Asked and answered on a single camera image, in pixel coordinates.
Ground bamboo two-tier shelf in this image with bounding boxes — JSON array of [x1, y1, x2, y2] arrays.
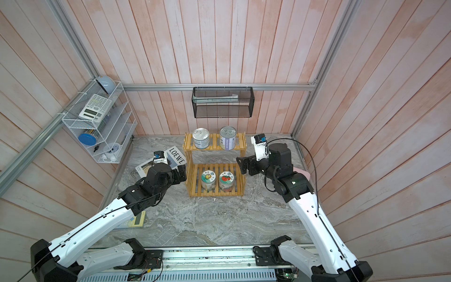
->
[[183, 133, 247, 197]]

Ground glass jar tomato lid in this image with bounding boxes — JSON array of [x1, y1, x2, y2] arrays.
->
[[218, 171, 235, 192]]

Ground silver tin can purple label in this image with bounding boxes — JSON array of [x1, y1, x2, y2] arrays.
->
[[220, 126, 237, 150]]

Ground glass jar sunflower lid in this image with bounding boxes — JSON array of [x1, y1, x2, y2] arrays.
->
[[201, 170, 216, 192]]

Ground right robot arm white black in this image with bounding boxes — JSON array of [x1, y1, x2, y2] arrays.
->
[[237, 142, 373, 282]]

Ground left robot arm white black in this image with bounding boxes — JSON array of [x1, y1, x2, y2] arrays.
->
[[31, 163, 187, 282]]

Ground Loewe magazine book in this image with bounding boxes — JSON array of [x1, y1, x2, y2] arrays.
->
[[135, 146, 187, 177]]

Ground yellow green calculator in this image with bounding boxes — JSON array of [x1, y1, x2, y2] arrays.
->
[[116, 211, 146, 229]]

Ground pink plastic case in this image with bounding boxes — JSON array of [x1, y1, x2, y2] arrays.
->
[[293, 167, 311, 180]]

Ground white cup in rack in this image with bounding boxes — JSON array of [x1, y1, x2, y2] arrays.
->
[[102, 142, 121, 162]]

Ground papers in mesh basket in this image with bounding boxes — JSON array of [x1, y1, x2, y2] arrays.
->
[[192, 94, 239, 104]]

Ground white desk calculator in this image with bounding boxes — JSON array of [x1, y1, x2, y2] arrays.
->
[[79, 94, 113, 123]]

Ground light blue round gadget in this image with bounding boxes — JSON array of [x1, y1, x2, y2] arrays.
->
[[95, 76, 116, 95]]

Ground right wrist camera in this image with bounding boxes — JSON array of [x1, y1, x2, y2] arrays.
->
[[251, 133, 269, 162]]

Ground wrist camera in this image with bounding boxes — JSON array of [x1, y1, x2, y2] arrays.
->
[[251, 133, 269, 162], [152, 150, 168, 164]]

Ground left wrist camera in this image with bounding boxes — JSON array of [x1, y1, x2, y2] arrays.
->
[[152, 150, 168, 164]]

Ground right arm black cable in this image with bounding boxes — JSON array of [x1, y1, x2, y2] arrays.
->
[[265, 137, 353, 282]]

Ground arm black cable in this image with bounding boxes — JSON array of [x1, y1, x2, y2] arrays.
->
[[15, 192, 159, 282], [265, 137, 353, 282]]

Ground black mesh wall basket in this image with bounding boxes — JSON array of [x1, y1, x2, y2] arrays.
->
[[191, 86, 255, 119]]

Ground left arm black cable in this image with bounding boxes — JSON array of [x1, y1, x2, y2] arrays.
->
[[15, 192, 159, 282]]

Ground white wire wall rack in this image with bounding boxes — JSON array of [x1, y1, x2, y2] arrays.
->
[[62, 79, 137, 164]]

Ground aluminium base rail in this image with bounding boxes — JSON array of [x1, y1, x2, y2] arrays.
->
[[59, 244, 357, 282]]

